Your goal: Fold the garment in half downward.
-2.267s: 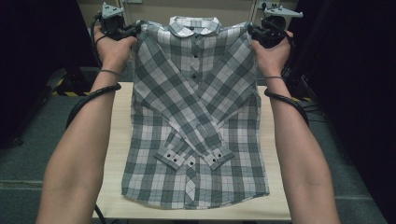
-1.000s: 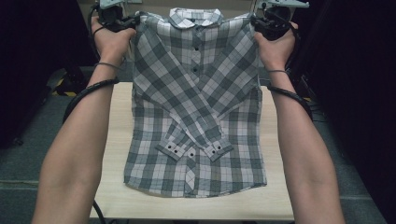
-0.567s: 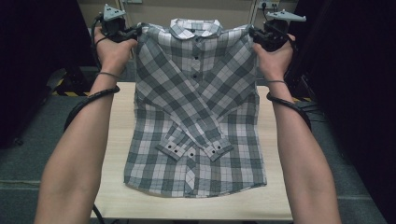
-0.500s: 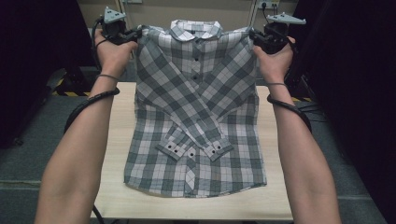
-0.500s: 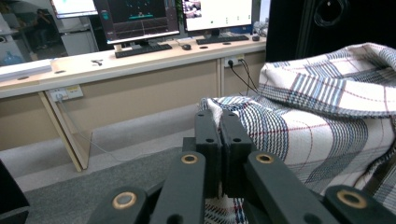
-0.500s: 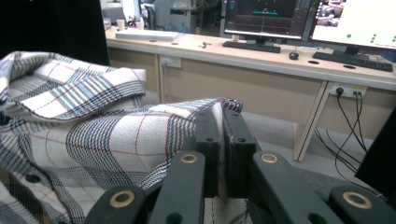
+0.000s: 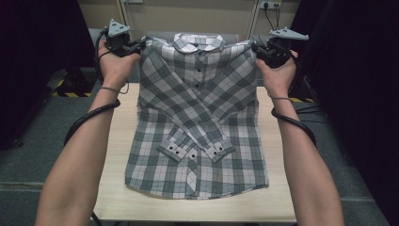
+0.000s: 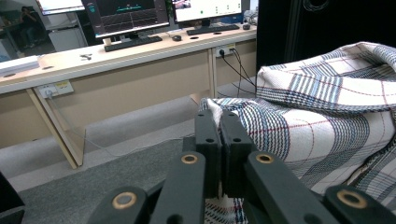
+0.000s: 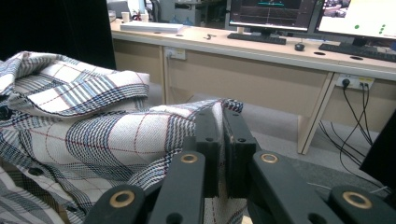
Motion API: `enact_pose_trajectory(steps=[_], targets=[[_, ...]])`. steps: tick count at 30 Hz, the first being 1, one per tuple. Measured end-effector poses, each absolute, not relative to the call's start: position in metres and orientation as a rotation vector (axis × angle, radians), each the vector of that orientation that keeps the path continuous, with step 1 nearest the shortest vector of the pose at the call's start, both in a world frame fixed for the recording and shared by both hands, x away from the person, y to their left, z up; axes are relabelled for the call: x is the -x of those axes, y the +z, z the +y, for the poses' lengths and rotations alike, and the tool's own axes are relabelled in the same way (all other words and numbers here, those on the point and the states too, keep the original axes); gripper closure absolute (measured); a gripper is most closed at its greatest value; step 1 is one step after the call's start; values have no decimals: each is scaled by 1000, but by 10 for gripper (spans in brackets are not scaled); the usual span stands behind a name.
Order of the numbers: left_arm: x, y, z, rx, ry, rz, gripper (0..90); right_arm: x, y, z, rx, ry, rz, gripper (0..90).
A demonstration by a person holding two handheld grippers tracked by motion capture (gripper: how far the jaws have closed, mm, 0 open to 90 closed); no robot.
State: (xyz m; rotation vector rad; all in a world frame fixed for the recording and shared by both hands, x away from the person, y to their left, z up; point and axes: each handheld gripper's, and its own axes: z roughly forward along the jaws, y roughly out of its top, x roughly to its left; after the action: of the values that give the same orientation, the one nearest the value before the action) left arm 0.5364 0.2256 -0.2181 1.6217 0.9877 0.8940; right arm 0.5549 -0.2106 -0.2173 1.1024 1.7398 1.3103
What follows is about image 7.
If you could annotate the beige wooden desk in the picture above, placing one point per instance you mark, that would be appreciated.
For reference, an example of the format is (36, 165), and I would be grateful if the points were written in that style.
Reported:
(188, 15)

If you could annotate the black curtain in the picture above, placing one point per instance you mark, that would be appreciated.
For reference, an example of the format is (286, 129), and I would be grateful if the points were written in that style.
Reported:
(31, 47)
(360, 78)

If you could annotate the person's left hand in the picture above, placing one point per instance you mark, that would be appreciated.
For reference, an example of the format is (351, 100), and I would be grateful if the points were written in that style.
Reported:
(114, 70)

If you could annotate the grey white plaid shirt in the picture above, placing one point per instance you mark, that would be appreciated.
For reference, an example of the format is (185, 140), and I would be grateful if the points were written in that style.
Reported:
(194, 103)

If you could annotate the white wall socket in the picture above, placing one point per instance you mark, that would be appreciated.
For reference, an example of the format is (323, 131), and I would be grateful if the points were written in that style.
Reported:
(270, 3)

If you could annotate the black yellow striped stand base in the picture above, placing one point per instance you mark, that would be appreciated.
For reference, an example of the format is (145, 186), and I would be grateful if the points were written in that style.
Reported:
(302, 94)
(73, 84)

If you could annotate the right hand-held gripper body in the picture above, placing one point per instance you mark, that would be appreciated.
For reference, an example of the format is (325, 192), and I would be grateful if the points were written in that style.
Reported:
(279, 51)

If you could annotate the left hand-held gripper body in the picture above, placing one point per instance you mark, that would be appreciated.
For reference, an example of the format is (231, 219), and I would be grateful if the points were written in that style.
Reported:
(117, 37)

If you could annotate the person's right hand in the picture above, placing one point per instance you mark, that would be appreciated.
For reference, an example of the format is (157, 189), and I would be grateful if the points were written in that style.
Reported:
(279, 78)

